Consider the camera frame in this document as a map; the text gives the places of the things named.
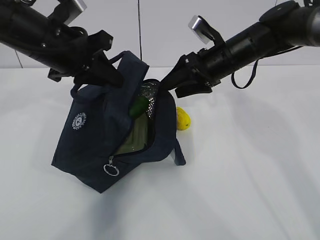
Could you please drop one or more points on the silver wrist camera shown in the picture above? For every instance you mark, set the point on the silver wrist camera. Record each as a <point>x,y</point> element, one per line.
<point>67,11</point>
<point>201,28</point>

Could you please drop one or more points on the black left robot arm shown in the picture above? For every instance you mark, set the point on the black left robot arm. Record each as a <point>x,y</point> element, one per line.
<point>33,34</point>

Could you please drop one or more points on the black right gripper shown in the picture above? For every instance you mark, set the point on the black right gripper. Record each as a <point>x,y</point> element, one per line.
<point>189,77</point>

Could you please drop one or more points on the navy blue lunch bag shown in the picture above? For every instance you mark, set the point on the navy blue lunch bag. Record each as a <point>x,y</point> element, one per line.
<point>98,123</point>

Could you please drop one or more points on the glass container with green lid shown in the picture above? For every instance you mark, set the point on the glass container with green lid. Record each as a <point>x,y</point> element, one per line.
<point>138,137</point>

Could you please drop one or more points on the yellow lemon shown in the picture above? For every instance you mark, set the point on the yellow lemon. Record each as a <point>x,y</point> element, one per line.
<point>183,120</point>

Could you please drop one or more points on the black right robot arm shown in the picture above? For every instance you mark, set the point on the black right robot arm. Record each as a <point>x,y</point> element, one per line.
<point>284,28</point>

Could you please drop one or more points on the green cucumber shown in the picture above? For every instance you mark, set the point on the green cucumber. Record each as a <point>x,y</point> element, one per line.
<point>138,107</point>

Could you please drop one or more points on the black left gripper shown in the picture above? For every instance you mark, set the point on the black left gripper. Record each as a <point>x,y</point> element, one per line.
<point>87,63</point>

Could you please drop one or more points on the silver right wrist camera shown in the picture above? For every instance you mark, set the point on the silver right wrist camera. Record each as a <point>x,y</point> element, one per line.
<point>201,28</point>

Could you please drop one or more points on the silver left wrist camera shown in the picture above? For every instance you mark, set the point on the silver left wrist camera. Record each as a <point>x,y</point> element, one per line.
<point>67,11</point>

